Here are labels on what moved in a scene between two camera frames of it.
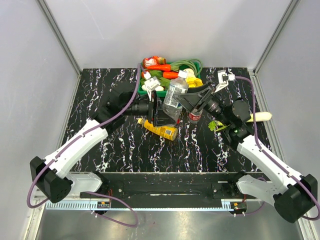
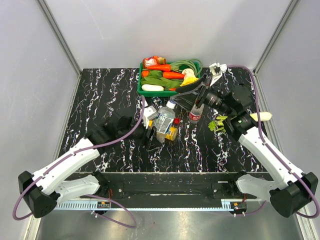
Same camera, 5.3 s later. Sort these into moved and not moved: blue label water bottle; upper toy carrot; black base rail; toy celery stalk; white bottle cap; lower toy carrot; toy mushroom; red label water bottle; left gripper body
Moved: left gripper body; blue label water bottle; white bottle cap
Not moved: black base rail; toy celery stalk; upper toy carrot; toy mushroom; red label water bottle; lower toy carrot
